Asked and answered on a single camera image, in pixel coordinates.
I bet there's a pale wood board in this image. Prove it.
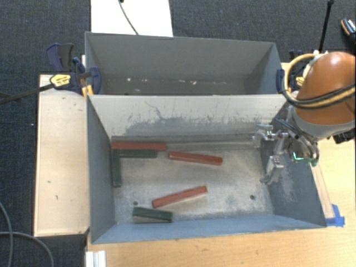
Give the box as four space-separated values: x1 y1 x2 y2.
33 73 91 238

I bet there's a grey metal bin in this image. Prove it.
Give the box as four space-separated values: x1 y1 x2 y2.
84 31 328 245

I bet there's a red-brown flat block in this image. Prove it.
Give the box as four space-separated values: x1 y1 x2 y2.
111 141 167 152
167 151 224 166
151 185 209 209

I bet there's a dark green flat block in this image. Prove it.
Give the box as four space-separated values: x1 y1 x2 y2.
111 150 123 188
132 206 174 224
119 150 159 159

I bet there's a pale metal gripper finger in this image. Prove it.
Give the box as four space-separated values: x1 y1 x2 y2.
252 123 279 150
259 155 285 185

